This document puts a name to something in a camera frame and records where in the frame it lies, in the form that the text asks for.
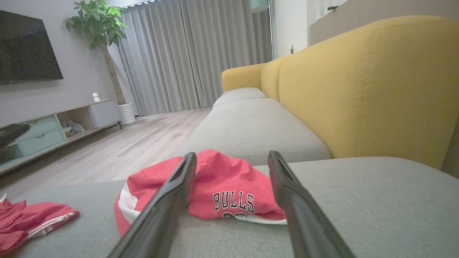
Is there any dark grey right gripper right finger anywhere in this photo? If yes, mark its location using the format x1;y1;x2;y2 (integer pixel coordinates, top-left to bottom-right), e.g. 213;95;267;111
268;150;355;258

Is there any white ribbed plant pot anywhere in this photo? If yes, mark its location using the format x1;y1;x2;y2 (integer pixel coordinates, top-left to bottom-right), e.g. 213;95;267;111
118;103;137;125

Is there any beige panel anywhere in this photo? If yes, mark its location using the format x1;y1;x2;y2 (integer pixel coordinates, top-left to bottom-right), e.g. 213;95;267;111
309;0;459;46

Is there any green potted tree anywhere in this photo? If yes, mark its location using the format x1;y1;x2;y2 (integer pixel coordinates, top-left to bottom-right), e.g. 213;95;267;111
63;0;129;106

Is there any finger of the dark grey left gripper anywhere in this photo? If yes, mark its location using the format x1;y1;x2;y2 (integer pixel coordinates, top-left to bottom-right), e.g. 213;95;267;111
0;123;31;149

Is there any red jersey number 23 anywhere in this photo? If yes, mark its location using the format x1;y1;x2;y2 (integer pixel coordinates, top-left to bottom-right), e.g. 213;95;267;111
0;193;80;255

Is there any low TV cabinet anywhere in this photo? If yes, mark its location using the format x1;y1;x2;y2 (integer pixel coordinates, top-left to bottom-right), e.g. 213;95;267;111
0;100;122;176

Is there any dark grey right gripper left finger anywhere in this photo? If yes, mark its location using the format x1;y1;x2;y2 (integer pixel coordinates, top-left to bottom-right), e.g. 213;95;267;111
108;152;197;258

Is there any black wall television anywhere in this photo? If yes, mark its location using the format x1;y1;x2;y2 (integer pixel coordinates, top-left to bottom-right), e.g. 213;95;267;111
0;10;64;85

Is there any red shorts white trim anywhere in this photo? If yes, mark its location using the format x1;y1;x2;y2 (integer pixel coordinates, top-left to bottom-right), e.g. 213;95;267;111
114;149;287;238

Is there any yellow and grey sofa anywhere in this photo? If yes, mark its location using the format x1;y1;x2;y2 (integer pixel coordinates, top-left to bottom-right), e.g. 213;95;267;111
0;15;459;258

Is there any floor lamp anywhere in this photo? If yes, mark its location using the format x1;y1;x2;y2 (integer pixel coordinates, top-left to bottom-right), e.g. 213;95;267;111
249;0;275;59

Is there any grey curtain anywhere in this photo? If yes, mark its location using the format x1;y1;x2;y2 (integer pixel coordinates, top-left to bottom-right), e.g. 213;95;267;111
117;0;273;117

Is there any soft toy in cabinet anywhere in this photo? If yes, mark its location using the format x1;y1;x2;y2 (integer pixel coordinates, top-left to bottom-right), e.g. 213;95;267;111
61;120;86;138

